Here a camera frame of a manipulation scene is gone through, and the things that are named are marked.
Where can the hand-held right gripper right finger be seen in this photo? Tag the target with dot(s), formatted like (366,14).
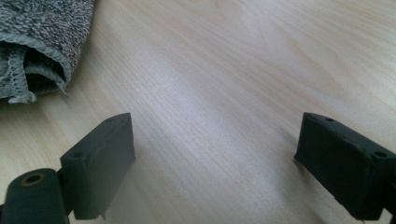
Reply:
(342,165)

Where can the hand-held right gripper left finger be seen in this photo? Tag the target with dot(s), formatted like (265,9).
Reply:
(99,161)

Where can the grey terry cloth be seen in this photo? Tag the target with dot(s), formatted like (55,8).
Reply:
(46,25)

